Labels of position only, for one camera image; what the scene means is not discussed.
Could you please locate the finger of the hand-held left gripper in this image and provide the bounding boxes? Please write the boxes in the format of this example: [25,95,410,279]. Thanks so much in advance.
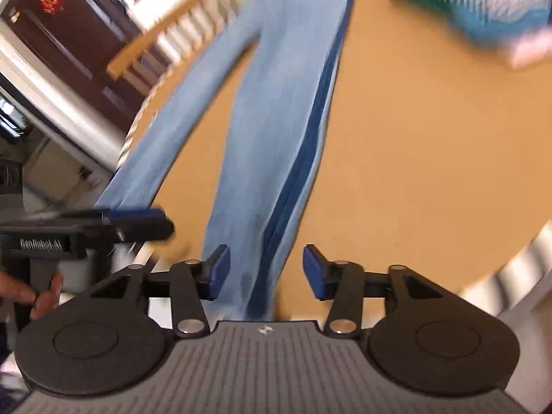
[113,218,176,243]
[100,208,167,224]

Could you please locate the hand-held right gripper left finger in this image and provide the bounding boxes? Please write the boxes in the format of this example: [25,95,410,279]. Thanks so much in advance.
[86,244,230,339]

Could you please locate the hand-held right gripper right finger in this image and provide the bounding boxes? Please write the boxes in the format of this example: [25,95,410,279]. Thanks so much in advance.
[303,244,446,339]

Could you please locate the light blue denim jeans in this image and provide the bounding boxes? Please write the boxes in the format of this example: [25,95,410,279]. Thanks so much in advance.
[94,0,356,322]

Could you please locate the stack of folded clothes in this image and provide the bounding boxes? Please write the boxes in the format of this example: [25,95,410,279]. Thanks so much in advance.
[379,0,552,70]

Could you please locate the person's left hand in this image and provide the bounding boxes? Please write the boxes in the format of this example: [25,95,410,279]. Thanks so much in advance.
[0,268,66,322]

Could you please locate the wooden spindle-back chair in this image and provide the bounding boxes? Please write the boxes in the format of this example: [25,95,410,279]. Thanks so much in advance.
[106,0,242,98]

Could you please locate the dark brown door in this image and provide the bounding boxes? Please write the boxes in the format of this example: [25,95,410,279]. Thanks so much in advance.
[0,0,173,110]

